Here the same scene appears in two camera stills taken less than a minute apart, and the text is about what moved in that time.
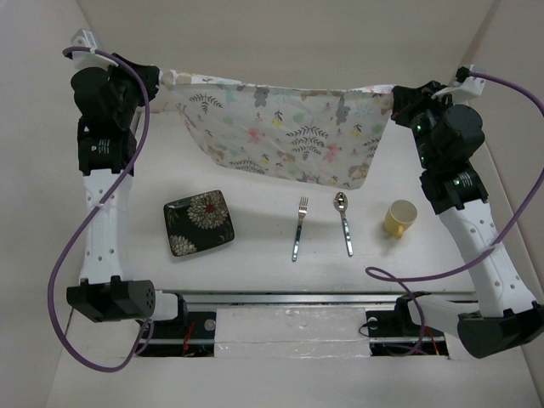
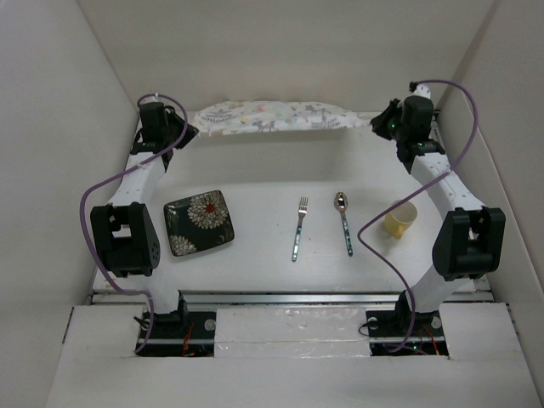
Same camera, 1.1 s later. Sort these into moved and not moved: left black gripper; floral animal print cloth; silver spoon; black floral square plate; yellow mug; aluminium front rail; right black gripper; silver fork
Moved: left black gripper; floral animal print cloth; right black gripper
Not moved: silver fork; black floral square plate; yellow mug; silver spoon; aluminium front rail
